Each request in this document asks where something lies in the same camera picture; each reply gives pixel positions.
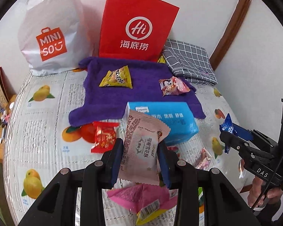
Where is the blue snack packet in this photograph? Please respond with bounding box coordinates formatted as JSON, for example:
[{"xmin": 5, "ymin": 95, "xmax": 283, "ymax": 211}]
[{"xmin": 219, "ymin": 113, "xmax": 235, "ymax": 153}]

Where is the Lotso bear lollipop packet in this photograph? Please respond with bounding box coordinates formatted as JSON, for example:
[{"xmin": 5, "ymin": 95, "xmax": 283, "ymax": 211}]
[{"xmin": 195, "ymin": 148, "xmax": 212, "ymax": 170}]

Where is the magenta barcode snack packet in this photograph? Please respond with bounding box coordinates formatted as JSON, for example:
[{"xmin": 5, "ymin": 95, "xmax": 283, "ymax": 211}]
[{"xmin": 107, "ymin": 184, "xmax": 178, "ymax": 225}]

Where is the red candy packet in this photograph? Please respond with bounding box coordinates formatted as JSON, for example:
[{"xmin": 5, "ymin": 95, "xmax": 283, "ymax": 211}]
[{"xmin": 90, "ymin": 121, "xmax": 119, "ymax": 153}]

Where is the pale pink nougat packet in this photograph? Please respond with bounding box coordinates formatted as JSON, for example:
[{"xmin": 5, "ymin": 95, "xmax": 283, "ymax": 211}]
[{"xmin": 118, "ymin": 110, "xmax": 171, "ymax": 185}]

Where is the pink Haidilao chips packet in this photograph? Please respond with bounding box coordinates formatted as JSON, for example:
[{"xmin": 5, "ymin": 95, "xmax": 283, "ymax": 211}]
[{"xmin": 159, "ymin": 76, "xmax": 190, "ymax": 96}]

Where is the yellow snack packet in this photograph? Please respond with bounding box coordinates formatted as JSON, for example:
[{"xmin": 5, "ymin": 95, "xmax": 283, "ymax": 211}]
[{"xmin": 99, "ymin": 65, "xmax": 133, "ymax": 89}]

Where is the green snack packet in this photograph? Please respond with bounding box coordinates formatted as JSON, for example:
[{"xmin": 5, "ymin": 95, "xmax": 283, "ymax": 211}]
[{"xmin": 198, "ymin": 187, "xmax": 204, "ymax": 214}]

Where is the person's right hand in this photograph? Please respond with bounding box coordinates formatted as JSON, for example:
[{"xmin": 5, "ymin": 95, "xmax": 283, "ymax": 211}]
[{"xmin": 247, "ymin": 176, "xmax": 283, "ymax": 209}]

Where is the fruit print table cover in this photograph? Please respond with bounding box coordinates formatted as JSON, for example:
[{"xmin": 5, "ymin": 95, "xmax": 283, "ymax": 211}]
[{"xmin": 3, "ymin": 71, "xmax": 247, "ymax": 223}]

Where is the blue tissue pack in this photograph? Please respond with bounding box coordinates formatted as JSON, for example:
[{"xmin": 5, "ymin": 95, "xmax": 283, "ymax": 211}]
[{"xmin": 123, "ymin": 102, "xmax": 199, "ymax": 146}]

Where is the grey checked folded cloth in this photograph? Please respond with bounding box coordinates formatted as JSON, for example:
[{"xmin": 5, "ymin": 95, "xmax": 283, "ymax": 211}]
[{"xmin": 162, "ymin": 39, "xmax": 217, "ymax": 86}]

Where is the purple towel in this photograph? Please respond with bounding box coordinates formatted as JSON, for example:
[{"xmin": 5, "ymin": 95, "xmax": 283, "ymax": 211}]
[{"xmin": 68, "ymin": 57, "xmax": 206, "ymax": 127}]

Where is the yellow packet behind towel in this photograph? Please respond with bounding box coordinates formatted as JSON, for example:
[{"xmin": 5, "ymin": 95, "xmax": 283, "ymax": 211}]
[{"xmin": 157, "ymin": 56, "xmax": 166, "ymax": 64}]

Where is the red Haidilao paper bag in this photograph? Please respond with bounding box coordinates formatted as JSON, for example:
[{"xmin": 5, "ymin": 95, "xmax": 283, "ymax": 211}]
[{"xmin": 98, "ymin": 0, "xmax": 179, "ymax": 62}]

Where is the white Miniso plastic bag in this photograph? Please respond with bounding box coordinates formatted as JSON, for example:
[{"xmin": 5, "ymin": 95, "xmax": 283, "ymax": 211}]
[{"xmin": 18, "ymin": 0, "xmax": 93, "ymax": 76}]

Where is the brown wooden door frame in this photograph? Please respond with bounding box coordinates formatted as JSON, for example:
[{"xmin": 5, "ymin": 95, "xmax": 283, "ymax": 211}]
[{"xmin": 210, "ymin": 0, "xmax": 252, "ymax": 70}]

